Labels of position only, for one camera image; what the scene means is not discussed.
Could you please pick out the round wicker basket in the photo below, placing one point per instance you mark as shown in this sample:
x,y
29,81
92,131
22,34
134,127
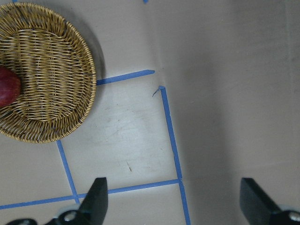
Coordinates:
x,y
57,73

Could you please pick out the red apple in basket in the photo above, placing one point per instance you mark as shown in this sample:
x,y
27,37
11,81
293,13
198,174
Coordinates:
x,y
10,86

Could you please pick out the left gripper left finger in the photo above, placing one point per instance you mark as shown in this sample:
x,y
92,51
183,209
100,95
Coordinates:
x,y
92,210

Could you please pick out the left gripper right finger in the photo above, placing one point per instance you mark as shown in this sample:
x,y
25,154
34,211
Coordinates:
x,y
259,209

